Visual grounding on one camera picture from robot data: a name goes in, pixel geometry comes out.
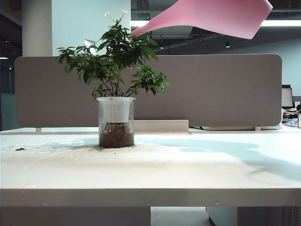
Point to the pink plastic watering can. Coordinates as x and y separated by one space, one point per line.
211 14

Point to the green plant in clear pot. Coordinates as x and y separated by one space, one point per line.
116 110

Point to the grey fabric desk divider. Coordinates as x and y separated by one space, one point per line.
211 94

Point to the white flat desk device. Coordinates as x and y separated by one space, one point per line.
230 128

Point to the black ceiling spot light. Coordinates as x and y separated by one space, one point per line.
227 45

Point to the small dark soil clump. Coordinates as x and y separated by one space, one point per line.
20 148

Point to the computer monitor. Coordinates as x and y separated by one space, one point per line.
286 97

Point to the white round column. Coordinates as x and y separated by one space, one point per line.
36 28

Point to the seated person in dark clothes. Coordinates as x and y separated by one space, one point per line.
298 107

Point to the small white framed box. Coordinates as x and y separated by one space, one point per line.
299 120

